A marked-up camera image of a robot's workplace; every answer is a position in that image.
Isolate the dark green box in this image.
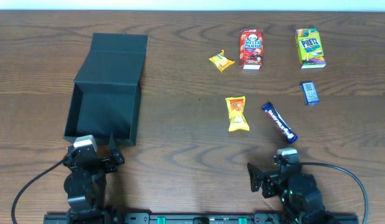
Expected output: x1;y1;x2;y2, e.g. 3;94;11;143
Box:
64;33;148;146

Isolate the red Hello Panda box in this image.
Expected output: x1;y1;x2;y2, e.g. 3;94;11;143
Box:
239;29;264;70

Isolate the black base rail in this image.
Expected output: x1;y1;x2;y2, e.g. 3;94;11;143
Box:
42;212;359;224

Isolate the green Pretz box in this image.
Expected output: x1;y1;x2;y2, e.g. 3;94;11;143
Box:
295;28;326;69

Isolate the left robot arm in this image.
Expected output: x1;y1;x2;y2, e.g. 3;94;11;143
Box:
63;135;125;224

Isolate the blue Dairy Milk bar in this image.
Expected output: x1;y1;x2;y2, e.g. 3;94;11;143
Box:
262;102;298;144

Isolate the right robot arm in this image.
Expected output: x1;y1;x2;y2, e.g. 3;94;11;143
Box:
247;154;335;224

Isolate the large yellow snack packet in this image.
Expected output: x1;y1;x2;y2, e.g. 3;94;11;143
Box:
225;96;250;132

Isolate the small blue candy box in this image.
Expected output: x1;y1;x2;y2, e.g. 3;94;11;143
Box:
300;82;320;105

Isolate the small yellow snack packet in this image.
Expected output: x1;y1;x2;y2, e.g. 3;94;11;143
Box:
209;50;235;72

